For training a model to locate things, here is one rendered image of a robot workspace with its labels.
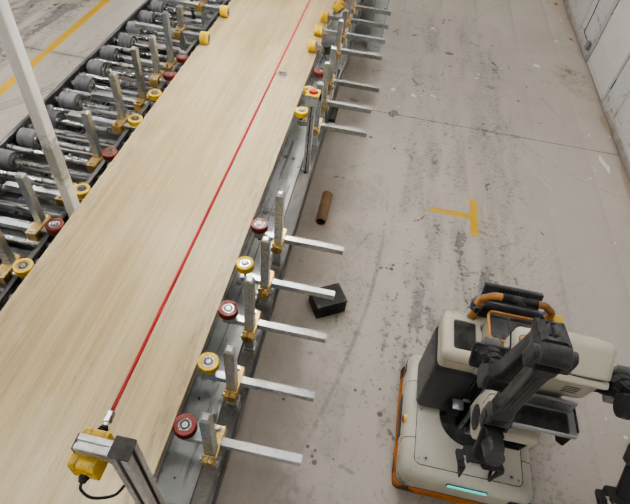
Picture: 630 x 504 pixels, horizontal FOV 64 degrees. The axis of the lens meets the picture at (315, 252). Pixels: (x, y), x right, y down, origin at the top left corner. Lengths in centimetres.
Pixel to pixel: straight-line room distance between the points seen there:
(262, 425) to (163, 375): 99
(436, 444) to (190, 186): 174
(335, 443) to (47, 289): 158
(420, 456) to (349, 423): 48
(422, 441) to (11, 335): 183
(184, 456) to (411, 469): 104
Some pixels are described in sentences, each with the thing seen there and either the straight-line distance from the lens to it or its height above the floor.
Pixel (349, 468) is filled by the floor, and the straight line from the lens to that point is 280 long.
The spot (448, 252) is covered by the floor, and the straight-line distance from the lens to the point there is 376.
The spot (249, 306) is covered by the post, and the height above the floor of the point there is 103.
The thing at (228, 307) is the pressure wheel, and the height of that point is 91.
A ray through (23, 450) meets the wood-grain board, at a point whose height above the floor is 90.
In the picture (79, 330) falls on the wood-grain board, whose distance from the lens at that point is 216.
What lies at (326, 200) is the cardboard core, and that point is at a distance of 378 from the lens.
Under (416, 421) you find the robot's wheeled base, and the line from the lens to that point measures 265.
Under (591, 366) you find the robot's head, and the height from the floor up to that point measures 135.
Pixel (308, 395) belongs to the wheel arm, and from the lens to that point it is 201.
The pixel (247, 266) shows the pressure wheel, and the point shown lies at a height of 91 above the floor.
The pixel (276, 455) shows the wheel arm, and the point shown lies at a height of 83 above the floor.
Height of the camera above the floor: 263
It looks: 48 degrees down
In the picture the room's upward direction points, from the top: 8 degrees clockwise
